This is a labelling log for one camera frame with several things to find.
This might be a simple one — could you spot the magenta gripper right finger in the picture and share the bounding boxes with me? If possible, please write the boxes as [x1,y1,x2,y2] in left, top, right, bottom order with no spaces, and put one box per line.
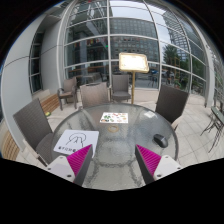
[134,144,183,185]

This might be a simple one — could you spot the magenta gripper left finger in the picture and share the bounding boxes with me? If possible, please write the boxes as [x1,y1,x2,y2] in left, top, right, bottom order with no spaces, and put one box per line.
[46,143,94,187]

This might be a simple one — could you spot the white mouse pad with drawing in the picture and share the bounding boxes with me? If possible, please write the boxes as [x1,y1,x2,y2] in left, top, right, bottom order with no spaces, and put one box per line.
[53,130,99,155]

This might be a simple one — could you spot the black computer mouse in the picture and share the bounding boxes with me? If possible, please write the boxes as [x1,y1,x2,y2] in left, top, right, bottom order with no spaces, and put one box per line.
[153,134,168,148]

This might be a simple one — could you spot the round glass table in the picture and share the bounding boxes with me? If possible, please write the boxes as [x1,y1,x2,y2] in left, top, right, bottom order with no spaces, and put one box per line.
[52,103,179,190]

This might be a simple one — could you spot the colourful printed menu card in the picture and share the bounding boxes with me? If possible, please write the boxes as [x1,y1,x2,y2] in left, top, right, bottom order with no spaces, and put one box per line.
[100,112,128,124]

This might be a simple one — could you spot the grey wicker chair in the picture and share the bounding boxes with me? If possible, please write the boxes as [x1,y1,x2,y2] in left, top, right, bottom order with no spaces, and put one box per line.
[155,85,189,129]
[57,77,78,109]
[12,96,55,168]
[80,82,109,108]
[111,75,131,101]

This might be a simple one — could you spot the grey wicker chair right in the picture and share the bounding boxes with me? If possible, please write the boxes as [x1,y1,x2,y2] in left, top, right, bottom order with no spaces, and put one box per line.
[155,85,189,129]

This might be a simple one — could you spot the grey wicker chair back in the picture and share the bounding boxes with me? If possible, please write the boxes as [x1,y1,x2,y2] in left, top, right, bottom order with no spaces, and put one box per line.
[80,82,109,108]

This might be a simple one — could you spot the grey wicker chair far left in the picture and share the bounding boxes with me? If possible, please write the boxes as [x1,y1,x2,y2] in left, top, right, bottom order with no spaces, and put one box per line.
[57,77,78,109]

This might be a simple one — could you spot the grey wicker chair far centre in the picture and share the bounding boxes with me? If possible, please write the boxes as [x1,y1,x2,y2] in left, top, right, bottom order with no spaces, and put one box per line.
[111,75,131,101]

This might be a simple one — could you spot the green metal table right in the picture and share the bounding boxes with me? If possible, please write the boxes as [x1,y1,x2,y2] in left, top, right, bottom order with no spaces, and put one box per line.
[203,106,224,151]

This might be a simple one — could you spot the wooden menu board stand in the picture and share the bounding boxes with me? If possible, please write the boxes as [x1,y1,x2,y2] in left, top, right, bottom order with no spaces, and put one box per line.
[118,51,150,105]

